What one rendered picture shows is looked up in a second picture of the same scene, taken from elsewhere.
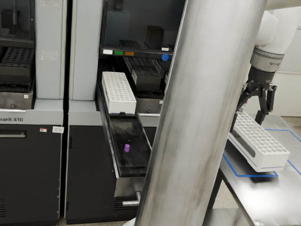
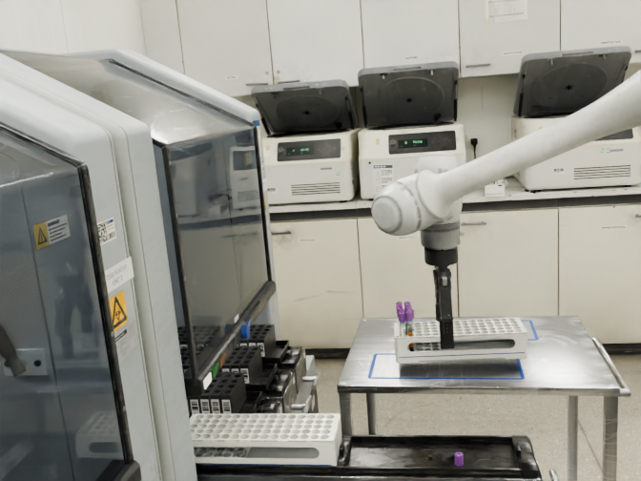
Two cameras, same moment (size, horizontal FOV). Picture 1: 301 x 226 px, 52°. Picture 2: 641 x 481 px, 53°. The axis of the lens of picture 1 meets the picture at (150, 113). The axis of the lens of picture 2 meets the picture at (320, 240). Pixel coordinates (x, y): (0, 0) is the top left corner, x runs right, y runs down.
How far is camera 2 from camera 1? 1.19 m
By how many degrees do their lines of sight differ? 60
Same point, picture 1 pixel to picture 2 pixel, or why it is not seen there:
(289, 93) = not seen: hidden behind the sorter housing
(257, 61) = (448, 239)
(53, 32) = (140, 410)
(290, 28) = not seen: hidden behind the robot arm
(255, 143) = (498, 332)
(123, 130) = (391, 460)
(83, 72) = (184, 462)
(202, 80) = not seen: outside the picture
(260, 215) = (598, 380)
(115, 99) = (326, 434)
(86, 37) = (173, 378)
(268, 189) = (546, 365)
